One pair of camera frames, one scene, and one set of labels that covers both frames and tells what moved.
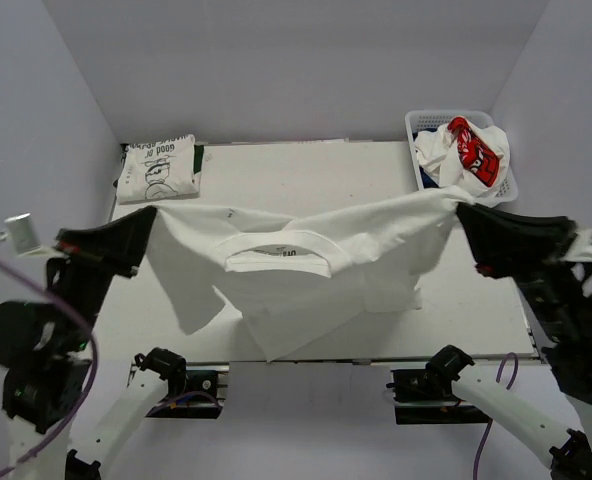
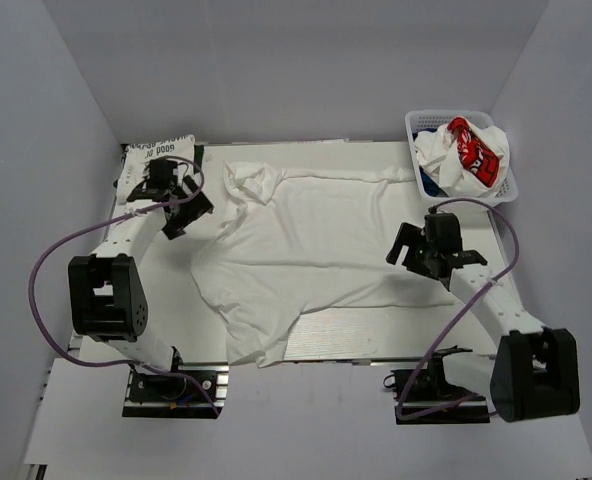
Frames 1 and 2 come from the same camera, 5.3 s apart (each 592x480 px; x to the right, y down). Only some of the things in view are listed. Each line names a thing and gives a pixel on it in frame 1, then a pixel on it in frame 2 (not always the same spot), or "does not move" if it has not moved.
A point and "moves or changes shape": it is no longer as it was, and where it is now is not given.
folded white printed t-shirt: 157,170 does not move
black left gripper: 124,242 -> 199,206
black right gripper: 503,242 -> 410,236
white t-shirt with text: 292,283 moves or changes shape
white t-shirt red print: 465,155 does not move
